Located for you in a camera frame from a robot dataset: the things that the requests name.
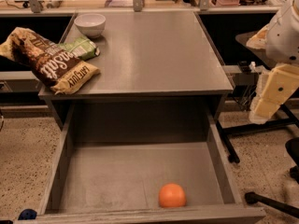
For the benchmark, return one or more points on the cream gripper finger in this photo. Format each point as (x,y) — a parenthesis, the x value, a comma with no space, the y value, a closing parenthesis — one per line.
(258,41)
(274,88)

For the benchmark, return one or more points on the orange fruit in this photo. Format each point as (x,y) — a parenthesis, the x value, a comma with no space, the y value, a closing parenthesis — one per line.
(172,195)

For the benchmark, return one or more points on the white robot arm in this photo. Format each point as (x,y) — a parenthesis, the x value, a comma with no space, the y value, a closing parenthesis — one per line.
(280,41)

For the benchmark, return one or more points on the grey cabinet with counter top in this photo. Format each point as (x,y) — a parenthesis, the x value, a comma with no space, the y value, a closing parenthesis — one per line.
(160,82)

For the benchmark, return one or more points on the open grey top drawer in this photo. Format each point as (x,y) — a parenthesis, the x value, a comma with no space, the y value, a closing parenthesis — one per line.
(119,183)

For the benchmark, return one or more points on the dark side table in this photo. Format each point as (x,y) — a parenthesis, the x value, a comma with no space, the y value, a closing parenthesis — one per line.
(254,127)

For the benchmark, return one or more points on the white ceramic bowl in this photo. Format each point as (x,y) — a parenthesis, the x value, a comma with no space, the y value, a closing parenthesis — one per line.
(91,24)

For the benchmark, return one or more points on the green snack bag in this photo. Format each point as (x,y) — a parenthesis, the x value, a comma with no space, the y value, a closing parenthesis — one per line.
(82,47)

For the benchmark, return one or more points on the brown sea salt chip bag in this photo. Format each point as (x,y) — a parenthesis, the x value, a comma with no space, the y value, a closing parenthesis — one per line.
(56,68)

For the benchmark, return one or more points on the blue round object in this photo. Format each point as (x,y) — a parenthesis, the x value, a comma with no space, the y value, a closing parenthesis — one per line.
(27,214)

